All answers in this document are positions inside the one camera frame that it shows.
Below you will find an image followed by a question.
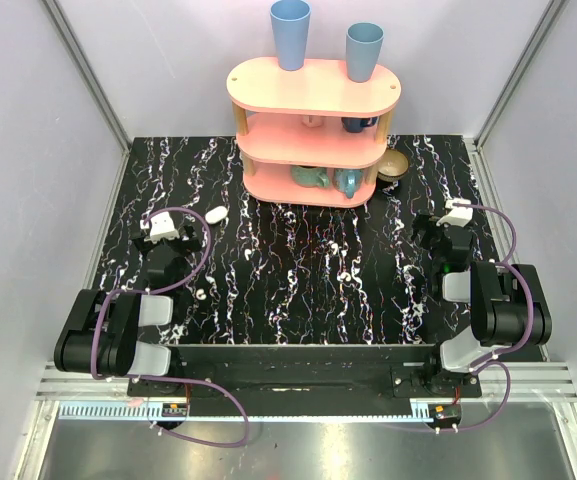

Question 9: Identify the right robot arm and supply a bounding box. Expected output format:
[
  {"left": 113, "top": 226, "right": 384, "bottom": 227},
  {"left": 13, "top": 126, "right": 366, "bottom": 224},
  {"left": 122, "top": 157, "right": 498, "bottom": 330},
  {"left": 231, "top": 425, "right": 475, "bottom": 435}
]
[{"left": 411, "top": 213, "right": 552, "bottom": 397}]

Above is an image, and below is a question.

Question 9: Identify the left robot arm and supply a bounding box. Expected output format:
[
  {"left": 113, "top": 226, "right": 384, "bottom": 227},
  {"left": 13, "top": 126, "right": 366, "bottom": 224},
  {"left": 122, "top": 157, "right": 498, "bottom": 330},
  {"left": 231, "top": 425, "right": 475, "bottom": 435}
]
[{"left": 54, "top": 224, "right": 202, "bottom": 376}]

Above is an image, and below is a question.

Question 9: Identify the white oval pebble case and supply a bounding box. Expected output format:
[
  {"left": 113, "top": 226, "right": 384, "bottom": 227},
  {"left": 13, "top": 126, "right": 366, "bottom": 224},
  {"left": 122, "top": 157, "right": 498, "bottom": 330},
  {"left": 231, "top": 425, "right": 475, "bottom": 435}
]
[{"left": 205, "top": 206, "right": 228, "bottom": 225}]

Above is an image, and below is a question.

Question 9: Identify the brown ceramic bowl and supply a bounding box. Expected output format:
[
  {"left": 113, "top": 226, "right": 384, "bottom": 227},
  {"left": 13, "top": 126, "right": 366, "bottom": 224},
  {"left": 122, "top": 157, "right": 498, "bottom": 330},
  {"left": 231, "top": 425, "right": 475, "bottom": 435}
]
[{"left": 377, "top": 149, "right": 410, "bottom": 183}]

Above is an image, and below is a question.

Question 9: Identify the white earbud centre right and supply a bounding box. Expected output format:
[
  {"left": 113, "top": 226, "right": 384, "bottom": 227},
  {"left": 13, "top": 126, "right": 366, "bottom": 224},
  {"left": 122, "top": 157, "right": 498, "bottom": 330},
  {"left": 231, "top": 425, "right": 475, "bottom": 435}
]
[{"left": 337, "top": 271, "right": 355, "bottom": 282}]

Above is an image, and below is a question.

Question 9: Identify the blue butterfly mug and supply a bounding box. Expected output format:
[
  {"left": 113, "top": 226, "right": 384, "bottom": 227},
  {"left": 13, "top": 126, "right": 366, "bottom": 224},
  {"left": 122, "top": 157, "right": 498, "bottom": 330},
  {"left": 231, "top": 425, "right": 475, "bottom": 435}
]
[{"left": 333, "top": 168, "right": 363, "bottom": 199}]

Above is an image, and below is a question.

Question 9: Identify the teal glazed ceramic mug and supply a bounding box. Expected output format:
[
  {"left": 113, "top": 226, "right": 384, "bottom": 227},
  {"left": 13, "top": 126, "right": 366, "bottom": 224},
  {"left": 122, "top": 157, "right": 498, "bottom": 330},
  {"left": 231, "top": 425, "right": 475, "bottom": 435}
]
[{"left": 290, "top": 165, "right": 330, "bottom": 188}]

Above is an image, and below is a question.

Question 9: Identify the dark blue mug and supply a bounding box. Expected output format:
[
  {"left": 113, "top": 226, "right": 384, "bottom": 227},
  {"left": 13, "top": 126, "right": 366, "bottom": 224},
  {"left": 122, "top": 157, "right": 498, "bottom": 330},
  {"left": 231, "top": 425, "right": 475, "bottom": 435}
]
[{"left": 341, "top": 117, "right": 378, "bottom": 133}]

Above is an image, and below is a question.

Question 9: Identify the pink three-tier wooden shelf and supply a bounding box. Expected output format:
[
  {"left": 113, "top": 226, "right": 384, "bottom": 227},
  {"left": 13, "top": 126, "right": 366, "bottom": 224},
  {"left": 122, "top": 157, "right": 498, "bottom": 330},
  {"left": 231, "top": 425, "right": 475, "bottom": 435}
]
[{"left": 226, "top": 57, "right": 402, "bottom": 208}]

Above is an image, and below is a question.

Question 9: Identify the left orange connector board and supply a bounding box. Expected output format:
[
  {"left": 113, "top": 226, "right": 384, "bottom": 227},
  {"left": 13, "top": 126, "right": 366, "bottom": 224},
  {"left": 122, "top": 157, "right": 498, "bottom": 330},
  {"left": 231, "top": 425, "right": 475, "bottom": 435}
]
[{"left": 161, "top": 402, "right": 188, "bottom": 418}]

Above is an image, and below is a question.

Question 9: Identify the orange connector board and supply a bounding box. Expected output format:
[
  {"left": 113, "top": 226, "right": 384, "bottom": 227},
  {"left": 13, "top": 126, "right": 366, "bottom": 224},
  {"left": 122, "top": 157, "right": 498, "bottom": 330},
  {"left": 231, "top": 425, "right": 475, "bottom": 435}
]
[
  {"left": 161, "top": 402, "right": 188, "bottom": 418},
  {"left": 431, "top": 404, "right": 461, "bottom": 421}
]

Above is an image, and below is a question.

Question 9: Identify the right orange connector board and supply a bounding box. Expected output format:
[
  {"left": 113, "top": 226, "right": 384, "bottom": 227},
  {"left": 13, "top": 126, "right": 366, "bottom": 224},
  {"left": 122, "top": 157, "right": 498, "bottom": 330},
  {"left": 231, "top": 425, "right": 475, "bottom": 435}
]
[{"left": 431, "top": 404, "right": 461, "bottom": 421}]

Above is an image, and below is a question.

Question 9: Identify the pink mug on shelf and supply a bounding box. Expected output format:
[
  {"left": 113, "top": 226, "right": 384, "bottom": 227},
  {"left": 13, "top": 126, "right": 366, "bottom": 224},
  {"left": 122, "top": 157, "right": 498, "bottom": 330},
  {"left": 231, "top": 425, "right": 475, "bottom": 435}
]
[{"left": 302, "top": 115, "right": 324, "bottom": 128}]

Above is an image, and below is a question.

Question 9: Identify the right light blue cup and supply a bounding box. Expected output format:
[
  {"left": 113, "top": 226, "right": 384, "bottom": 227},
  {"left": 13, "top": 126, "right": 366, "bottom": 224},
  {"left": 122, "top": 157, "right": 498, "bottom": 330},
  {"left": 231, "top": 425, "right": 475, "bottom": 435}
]
[{"left": 345, "top": 22, "right": 384, "bottom": 83}]

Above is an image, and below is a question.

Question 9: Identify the light blue cup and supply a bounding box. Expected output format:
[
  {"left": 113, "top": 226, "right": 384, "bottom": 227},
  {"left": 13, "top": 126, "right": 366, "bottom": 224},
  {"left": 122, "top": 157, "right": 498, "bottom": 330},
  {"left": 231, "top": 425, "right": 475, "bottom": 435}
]
[
  {"left": 270, "top": 0, "right": 311, "bottom": 71},
  {"left": 345, "top": 22, "right": 384, "bottom": 83}
]

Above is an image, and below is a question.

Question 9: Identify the left light blue cup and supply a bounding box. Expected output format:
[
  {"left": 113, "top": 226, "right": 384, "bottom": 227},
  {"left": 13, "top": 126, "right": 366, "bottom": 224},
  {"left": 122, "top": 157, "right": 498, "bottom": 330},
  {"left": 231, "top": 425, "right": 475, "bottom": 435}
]
[{"left": 270, "top": 0, "right": 311, "bottom": 71}]

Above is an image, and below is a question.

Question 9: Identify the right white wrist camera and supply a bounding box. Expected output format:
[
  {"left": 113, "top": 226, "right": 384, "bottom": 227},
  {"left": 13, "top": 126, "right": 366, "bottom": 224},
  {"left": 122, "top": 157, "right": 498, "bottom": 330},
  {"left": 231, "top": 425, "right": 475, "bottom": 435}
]
[{"left": 436, "top": 198, "right": 473, "bottom": 227}]

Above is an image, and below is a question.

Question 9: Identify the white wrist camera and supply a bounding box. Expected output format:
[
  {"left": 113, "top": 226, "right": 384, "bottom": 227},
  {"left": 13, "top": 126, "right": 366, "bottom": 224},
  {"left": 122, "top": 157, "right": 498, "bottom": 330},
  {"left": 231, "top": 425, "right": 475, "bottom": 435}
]
[
  {"left": 436, "top": 198, "right": 473, "bottom": 227},
  {"left": 140, "top": 212, "right": 180, "bottom": 244}
]

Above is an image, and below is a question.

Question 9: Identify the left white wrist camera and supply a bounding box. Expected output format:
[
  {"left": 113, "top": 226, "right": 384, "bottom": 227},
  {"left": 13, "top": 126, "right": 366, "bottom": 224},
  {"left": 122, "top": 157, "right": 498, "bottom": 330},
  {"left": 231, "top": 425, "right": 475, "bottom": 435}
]
[{"left": 140, "top": 212, "right": 180, "bottom": 244}]

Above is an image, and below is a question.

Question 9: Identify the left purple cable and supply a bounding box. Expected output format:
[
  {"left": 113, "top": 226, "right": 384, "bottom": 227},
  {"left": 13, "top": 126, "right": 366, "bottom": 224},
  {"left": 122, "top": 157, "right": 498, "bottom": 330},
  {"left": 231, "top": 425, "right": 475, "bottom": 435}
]
[{"left": 89, "top": 207, "right": 251, "bottom": 447}]

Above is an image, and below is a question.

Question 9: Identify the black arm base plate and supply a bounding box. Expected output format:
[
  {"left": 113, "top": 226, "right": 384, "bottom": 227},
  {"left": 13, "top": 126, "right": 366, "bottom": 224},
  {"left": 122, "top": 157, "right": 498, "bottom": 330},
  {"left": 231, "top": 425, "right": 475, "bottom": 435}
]
[{"left": 169, "top": 345, "right": 482, "bottom": 400}]

